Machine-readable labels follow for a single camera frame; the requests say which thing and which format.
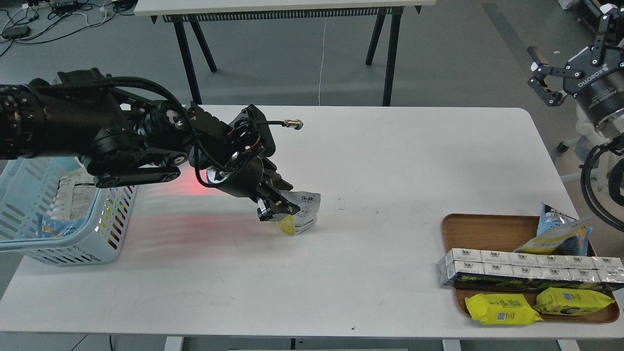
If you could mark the silver boxed snack multipack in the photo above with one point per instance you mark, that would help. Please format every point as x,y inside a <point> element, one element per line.
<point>485,270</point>

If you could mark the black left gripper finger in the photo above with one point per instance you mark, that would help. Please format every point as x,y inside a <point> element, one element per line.
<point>274,184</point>
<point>277,210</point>

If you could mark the yellow snack pack left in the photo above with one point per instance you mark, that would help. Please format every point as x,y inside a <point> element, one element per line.
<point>501,309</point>

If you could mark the background white table black legs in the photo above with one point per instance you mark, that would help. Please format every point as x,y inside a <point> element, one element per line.
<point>219,39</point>

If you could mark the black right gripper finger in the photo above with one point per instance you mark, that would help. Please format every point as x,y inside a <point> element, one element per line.
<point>540,71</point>
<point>606,37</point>

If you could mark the white snack bag in basket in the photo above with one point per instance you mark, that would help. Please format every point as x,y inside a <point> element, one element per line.
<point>75,194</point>

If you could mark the yellow snack pack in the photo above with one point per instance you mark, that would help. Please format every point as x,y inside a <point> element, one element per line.
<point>571,302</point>
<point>501,309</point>

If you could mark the yellow snack pack right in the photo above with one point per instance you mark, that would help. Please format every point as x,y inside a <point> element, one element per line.
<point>571,302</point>

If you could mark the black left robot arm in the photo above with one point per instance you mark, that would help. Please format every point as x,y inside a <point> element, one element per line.
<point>130,131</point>

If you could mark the light blue plastic basket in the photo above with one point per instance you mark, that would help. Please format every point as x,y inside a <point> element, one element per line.
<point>28,188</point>

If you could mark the yellow white nut snack pouch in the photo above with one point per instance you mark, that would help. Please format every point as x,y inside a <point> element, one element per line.
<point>306,217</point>

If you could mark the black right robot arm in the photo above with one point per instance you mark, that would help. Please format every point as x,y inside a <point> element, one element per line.
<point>603,166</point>

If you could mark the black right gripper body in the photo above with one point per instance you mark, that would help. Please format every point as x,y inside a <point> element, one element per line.
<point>599,90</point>

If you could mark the brown wooden tray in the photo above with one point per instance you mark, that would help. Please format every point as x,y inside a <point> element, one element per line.
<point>504,233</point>

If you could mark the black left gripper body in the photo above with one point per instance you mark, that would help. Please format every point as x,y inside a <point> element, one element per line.
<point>253,181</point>

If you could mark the blue snack bag in basket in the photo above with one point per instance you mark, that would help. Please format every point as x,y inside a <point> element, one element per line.
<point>48,227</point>

